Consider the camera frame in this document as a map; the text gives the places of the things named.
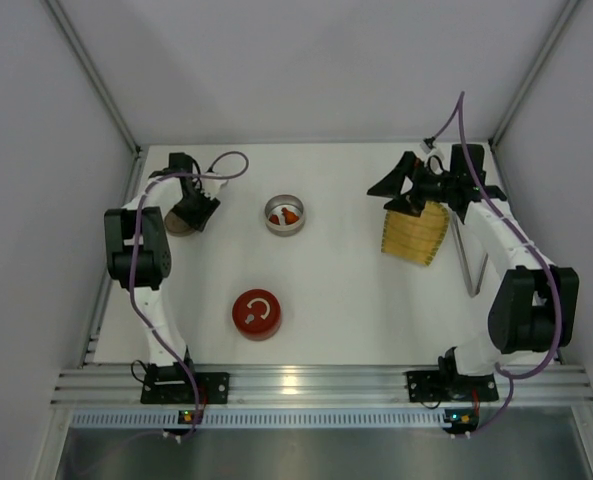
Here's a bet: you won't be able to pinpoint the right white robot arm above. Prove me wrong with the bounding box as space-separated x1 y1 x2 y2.
367 143 580 401

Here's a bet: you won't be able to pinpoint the metal serving tongs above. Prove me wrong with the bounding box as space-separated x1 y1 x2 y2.
450 213 489 298

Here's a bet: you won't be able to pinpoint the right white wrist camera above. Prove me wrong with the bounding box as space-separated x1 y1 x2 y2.
420 137 439 156

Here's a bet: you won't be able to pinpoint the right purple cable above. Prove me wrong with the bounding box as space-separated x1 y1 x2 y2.
428 90 565 437

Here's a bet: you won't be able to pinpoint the bamboo woven tray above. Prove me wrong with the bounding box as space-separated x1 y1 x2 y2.
381 202 449 267

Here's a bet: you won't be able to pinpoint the beige round lid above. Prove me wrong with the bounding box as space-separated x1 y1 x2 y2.
164 210 196 237

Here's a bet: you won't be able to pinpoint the slotted cable duct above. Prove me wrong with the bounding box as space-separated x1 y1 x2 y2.
70 408 474 430

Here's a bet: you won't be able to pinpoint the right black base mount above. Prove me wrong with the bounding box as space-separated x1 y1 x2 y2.
405 370 499 404

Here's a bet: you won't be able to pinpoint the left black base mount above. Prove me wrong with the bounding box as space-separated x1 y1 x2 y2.
140 369 230 405

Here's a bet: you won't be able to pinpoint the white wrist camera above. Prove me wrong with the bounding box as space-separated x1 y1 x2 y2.
420 137 439 156
200 177 229 199

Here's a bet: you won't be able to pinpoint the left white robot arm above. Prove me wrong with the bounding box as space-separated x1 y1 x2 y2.
103 152 230 390

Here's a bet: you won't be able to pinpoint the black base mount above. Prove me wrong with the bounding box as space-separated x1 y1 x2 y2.
405 370 499 404
140 369 230 405

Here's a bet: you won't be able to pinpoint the aluminium mounting rail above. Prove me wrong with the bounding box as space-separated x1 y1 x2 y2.
51 364 593 408

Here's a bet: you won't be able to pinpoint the red round lid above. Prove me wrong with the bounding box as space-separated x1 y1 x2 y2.
231 289 282 329

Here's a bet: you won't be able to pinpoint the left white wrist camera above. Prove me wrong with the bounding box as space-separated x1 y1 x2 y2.
200 177 229 199

